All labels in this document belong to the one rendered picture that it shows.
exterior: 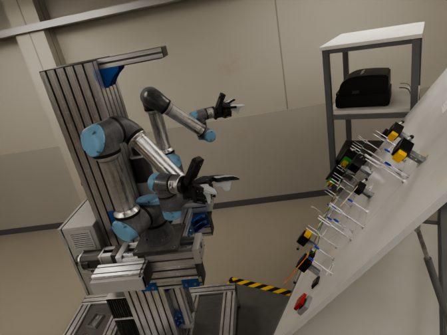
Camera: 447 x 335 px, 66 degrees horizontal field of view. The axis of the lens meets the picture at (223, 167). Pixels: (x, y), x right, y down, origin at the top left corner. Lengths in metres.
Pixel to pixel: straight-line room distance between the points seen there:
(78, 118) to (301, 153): 2.73
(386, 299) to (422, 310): 0.15
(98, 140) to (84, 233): 0.75
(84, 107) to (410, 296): 1.73
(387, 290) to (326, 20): 2.62
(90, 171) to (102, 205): 0.19
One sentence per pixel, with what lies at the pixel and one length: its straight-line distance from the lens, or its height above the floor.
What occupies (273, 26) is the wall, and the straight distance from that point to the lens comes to 3.67.
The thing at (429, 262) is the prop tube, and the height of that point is 1.31.
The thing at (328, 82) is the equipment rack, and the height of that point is 1.64.
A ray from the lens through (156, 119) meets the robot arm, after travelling 2.14.
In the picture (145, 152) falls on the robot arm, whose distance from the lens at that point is 1.48.
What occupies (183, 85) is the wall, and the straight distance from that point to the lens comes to 3.79.
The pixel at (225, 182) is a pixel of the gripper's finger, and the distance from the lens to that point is 1.24.
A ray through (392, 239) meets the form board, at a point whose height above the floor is 1.48.
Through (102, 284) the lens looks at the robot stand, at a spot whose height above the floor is 1.06.
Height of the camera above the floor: 2.09
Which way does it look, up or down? 23 degrees down
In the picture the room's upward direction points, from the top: 11 degrees counter-clockwise
